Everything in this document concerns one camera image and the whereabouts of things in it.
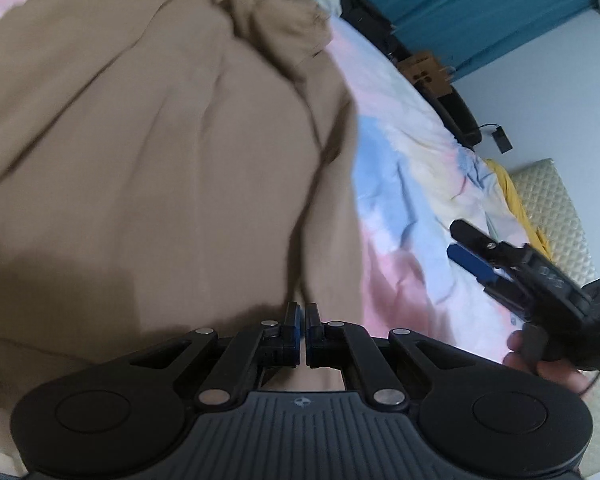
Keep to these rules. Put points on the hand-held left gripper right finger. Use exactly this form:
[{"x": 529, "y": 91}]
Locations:
[{"x": 312, "y": 327}]

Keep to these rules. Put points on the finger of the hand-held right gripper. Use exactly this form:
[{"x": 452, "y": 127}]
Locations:
[
  {"x": 480, "y": 242},
  {"x": 472, "y": 262}
]

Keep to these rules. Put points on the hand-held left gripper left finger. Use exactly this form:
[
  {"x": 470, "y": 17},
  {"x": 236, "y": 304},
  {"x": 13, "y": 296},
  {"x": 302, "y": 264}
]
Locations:
[{"x": 294, "y": 327}]

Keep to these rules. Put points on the tan shirt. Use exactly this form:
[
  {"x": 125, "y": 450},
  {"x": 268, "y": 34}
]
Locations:
[{"x": 155, "y": 135}]

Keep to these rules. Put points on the person's right hand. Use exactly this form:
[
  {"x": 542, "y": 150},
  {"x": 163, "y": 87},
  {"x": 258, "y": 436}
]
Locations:
[{"x": 555, "y": 372}]

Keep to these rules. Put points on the yellow blanket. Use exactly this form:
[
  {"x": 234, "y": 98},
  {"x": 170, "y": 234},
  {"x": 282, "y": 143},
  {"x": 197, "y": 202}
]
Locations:
[{"x": 517, "y": 200}]

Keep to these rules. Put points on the pastel tie-dye bedsheet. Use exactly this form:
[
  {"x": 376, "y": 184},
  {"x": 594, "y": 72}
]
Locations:
[{"x": 420, "y": 185}]

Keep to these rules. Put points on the beige quilted headboard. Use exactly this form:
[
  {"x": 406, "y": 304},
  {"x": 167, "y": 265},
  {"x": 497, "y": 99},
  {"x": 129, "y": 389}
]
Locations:
[{"x": 565, "y": 220}]

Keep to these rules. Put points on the black sofa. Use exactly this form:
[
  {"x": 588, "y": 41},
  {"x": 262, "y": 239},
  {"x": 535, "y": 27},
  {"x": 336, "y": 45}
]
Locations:
[{"x": 460, "y": 115}]

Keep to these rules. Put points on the brown paper bag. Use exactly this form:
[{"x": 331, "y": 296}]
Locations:
[{"x": 427, "y": 74}]

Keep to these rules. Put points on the blue curtain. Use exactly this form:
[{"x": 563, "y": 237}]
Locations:
[{"x": 480, "y": 10}]

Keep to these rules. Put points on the black jacket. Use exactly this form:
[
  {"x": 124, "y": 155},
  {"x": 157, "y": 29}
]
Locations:
[{"x": 360, "y": 10}]

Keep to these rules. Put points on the black wall outlet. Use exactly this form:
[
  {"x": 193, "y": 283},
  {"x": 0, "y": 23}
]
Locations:
[{"x": 502, "y": 139}]

